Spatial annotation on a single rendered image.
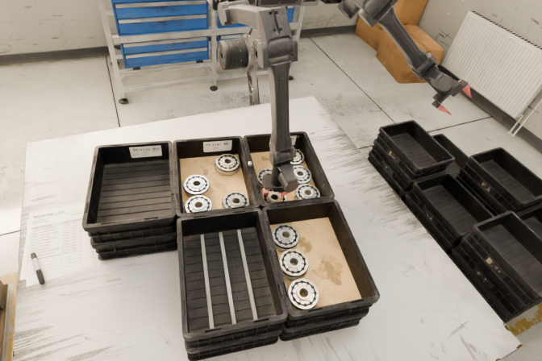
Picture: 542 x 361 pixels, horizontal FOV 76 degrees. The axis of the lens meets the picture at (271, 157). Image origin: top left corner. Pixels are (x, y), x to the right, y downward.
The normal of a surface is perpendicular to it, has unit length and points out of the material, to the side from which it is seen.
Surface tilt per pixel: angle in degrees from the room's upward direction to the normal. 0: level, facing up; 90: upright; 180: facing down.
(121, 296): 0
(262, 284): 0
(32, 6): 90
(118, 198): 0
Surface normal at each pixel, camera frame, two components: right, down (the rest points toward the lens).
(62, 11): 0.39, 0.68
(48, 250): 0.11, -0.71
